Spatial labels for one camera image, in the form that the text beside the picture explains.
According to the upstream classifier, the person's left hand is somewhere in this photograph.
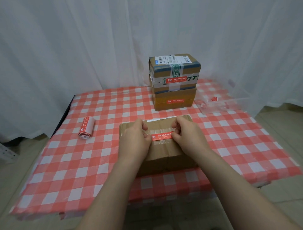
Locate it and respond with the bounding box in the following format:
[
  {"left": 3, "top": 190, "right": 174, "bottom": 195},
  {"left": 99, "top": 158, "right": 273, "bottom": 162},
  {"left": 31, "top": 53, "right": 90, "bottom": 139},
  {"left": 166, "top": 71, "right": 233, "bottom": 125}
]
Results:
[{"left": 118, "top": 118, "right": 152, "bottom": 164}]

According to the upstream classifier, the person's right hand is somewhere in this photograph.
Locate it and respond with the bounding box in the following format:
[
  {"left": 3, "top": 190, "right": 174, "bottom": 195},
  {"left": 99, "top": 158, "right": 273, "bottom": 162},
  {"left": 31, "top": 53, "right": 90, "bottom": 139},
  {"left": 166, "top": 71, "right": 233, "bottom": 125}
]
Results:
[{"left": 171, "top": 116, "right": 212, "bottom": 164}]

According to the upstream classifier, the red seal sticker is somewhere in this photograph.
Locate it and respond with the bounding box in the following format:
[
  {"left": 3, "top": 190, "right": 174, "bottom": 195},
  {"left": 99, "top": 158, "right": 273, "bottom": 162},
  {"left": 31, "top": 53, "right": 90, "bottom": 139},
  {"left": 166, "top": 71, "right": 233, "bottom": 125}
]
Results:
[
  {"left": 150, "top": 130, "right": 175, "bottom": 142},
  {"left": 166, "top": 76, "right": 188, "bottom": 84},
  {"left": 166, "top": 97, "right": 187, "bottom": 104}
]

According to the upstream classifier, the person's left forearm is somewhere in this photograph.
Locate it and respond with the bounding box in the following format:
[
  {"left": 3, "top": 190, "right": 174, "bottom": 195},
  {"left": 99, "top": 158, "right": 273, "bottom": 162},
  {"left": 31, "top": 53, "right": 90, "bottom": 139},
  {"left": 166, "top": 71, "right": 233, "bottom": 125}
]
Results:
[{"left": 76, "top": 155, "right": 142, "bottom": 230}]

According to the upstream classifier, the person's right forearm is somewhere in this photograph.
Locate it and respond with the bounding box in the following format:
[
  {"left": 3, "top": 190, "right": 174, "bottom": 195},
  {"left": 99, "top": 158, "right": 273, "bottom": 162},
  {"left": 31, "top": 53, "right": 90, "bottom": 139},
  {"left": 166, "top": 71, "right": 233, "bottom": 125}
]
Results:
[{"left": 187, "top": 148, "right": 301, "bottom": 230}]

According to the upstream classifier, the plain brown cardboard box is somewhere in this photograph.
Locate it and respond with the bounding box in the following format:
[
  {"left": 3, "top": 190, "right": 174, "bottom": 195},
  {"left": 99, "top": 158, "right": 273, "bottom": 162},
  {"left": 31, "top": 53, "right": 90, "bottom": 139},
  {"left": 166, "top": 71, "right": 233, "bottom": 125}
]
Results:
[{"left": 151, "top": 86, "right": 197, "bottom": 111}]

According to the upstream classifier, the clear plastic container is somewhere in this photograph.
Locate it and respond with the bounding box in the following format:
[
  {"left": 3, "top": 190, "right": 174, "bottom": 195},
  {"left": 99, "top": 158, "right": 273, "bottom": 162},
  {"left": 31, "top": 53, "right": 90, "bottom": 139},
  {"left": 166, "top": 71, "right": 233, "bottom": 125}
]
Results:
[{"left": 194, "top": 78, "right": 252, "bottom": 115}]

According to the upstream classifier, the roll of red stickers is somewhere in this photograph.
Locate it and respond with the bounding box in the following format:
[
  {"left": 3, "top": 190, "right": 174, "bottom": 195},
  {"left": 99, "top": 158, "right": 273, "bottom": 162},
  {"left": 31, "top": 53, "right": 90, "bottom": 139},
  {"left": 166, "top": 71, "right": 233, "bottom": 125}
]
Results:
[{"left": 78, "top": 116, "right": 96, "bottom": 140}]

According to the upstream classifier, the cardboard box with green tape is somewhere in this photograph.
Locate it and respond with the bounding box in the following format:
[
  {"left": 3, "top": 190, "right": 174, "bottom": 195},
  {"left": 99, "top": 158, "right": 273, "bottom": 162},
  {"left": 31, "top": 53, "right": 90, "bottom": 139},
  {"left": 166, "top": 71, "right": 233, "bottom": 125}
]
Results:
[{"left": 149, "top": 54, "right": 201, "bottom": 92}]

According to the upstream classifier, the red white checkered tablecloth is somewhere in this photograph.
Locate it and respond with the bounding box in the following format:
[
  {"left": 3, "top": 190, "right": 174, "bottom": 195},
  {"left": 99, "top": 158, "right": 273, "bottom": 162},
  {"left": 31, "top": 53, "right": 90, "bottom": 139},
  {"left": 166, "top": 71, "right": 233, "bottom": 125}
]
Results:
[{"left": 9, "top": 79, "right": 303, "bottom": 221}]

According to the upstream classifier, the white shipping label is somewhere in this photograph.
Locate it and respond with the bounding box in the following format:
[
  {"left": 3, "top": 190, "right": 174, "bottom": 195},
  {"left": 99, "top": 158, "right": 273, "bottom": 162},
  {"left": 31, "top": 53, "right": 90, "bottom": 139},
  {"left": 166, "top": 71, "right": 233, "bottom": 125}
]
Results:
[{"left": 155, "top": 55, "right": 192, "bottom": 65}]

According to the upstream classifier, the white sheer curtain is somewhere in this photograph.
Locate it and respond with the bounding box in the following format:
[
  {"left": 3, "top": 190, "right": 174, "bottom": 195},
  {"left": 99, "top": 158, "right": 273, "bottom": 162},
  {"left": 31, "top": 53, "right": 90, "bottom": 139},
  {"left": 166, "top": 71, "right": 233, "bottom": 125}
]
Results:
[{"left": 0, "top": 0, "right": 303, "bottom": 143}]

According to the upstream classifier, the white plastic rack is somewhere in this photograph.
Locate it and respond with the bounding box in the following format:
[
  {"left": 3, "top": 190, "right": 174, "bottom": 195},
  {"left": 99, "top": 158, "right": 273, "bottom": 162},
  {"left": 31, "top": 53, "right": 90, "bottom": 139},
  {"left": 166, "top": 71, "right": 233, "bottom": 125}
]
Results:
[{"left": 0, "top": 142, "right": 18, "bottom": 164}]

